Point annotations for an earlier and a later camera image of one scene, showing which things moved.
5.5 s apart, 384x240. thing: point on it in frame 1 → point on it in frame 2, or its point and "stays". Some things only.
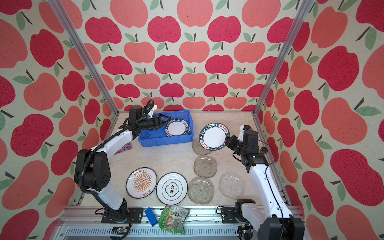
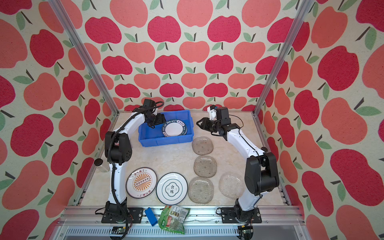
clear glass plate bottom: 200,190 stays
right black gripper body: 241,150 → 217,125
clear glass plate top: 198,149 stays
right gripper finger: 231,141 → 205,121
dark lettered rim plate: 213,136 → 174,127
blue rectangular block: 151,216 stays
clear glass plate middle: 205,166 stays
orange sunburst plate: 141,182 stays
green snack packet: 172,218 stays
